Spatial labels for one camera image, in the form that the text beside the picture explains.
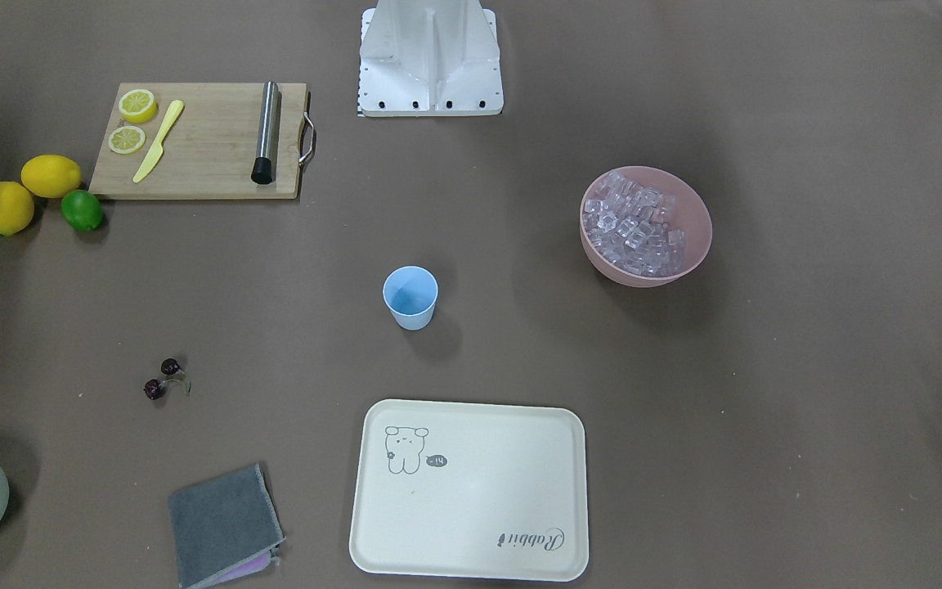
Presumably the dark cherries pair green stem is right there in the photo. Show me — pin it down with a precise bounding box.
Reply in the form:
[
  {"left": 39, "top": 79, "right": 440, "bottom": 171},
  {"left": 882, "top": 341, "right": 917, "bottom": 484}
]
[{"left": 143, "top": 357, "right": 191, "bottom": 400}]

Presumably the light blue cup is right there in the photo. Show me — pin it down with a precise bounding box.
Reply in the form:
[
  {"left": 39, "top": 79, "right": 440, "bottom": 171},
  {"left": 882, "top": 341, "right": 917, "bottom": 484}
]
[{"left": 382, "top": 266, "right": 440, "bottom": 330}]

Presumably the clear ice cubes pile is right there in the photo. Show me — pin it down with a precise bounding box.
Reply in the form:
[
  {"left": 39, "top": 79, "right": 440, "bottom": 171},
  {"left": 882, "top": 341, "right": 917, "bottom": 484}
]
[{"left": 580, "top": 170, "right": 687, "bottom": 278}]

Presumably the cream rabbit tray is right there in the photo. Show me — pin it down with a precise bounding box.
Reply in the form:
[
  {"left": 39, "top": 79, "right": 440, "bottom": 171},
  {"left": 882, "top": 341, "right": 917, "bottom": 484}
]
[{"left": 348, "top": 399, "right": 590, "bottom": 582}]

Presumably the pink bowl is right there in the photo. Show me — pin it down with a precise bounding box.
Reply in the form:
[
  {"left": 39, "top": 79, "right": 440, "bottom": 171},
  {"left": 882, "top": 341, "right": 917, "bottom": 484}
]
[{"left": 578, "top": 165, "right": 711, "bottom": 288}]

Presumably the steel muddler black tip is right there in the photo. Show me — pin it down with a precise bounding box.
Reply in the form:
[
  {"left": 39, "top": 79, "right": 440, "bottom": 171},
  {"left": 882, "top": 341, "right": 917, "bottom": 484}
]
[{"left": 250, "top": 81, "right": 281, "bottom": 184}]

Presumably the bamboo cutting board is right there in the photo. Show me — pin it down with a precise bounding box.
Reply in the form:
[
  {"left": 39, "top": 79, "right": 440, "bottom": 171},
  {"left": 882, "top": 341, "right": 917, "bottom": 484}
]
[{"left": 89, "top": 82, "right": 314, "bottom": 200}]

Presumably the grey folded cloth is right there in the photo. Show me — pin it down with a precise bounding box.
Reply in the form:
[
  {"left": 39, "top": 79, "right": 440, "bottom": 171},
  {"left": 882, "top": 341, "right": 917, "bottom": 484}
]
[{"left": 167, "top": 463, "right": 285, "bottom": 588}]

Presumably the yellow plastic knife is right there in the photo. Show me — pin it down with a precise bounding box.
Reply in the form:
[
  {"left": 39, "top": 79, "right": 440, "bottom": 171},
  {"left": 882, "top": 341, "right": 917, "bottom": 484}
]
[{"left": 132, "top": 98, "right": 186, "bottom": 183}]

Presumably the lemon half slice lower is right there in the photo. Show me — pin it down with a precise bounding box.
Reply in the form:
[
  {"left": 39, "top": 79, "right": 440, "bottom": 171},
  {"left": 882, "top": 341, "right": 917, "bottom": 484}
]
[{"left": 107, "top": 124, "right": 146, "bottom": 155}]

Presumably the lemon half slice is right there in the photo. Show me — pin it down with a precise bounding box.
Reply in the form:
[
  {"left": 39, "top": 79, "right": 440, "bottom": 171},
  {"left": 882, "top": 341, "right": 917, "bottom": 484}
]
[
  {"left": 117, "top": 88, "right": 158, "bottom": 124},
  {"left": 107, "top": 124, "right": 146, "bottom": 155}
]

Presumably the lemon half slice upper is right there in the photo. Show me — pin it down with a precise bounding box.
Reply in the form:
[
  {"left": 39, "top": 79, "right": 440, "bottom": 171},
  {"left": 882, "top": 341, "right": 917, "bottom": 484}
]
[{"left": 117, "top": 88, "right": 158, "bottom": 124}]

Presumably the green lime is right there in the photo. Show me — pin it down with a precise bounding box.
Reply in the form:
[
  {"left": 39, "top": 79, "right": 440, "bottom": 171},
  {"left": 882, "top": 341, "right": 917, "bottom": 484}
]
[{"left": 61, "top": 189, "right": 105, "bottom": 232}]

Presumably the yellow lemon upper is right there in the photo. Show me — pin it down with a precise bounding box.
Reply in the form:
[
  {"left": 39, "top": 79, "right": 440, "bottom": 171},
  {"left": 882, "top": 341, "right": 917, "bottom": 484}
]
[{"left": 21, "top": 154, "right": 83, "bottom": 199}]

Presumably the yellow lemon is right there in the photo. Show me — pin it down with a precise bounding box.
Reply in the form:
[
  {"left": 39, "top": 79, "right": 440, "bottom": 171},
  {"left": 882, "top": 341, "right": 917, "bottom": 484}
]
[
  {"left": 21, "top": 154, "right": 83, "bottom": 199},
  {"left": 0, "top": 182, "right": 36, "bottom": 237}
]

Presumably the yellow lemon lower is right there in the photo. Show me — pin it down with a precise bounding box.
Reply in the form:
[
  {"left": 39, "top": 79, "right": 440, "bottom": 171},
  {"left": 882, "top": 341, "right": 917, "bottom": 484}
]
[{"left": 0, "top": 182, "right": 36, "bottom": 237}]

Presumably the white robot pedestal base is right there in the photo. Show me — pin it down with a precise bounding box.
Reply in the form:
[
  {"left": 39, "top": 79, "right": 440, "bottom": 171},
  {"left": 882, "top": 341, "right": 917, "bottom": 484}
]
[{"left": 357, "top": 1, "right": 505, "bottom": 117}]

